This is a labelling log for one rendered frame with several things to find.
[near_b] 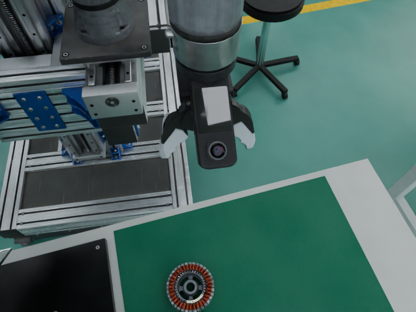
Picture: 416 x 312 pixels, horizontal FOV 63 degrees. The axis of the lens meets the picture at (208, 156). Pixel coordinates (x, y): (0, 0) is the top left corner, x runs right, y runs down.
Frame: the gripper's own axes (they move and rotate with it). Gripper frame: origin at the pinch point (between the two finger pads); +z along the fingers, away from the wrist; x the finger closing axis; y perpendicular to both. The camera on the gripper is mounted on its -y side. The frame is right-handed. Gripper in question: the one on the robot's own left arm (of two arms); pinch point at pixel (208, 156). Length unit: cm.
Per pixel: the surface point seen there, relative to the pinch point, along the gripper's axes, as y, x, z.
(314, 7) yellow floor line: 185, -106, 115
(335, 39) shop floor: 148, -111, 115
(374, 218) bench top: -2, -45, 40
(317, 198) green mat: 6, -32, 40
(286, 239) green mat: -4.4, -20.2, 40.1
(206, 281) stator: -12.4, 2.0, 36.6
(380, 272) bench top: -16, -41, 40
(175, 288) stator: -13.0, 9.4, 36.8
